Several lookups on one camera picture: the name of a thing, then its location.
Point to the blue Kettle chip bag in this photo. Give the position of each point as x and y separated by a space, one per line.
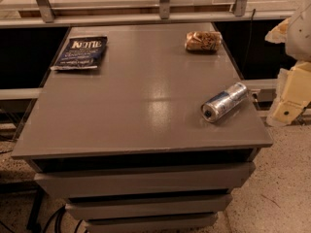
81 53

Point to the crushed brown soda can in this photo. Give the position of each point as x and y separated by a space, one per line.
203 41

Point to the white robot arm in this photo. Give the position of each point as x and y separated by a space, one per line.
298 42

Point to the grey drawer cabinet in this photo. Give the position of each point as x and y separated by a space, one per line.
126 146

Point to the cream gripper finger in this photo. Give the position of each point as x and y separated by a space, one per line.
278 34
293 94

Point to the silver blue redbull can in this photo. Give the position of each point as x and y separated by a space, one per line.
221 104

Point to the metal window frame rail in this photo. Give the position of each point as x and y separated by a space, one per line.
50 13

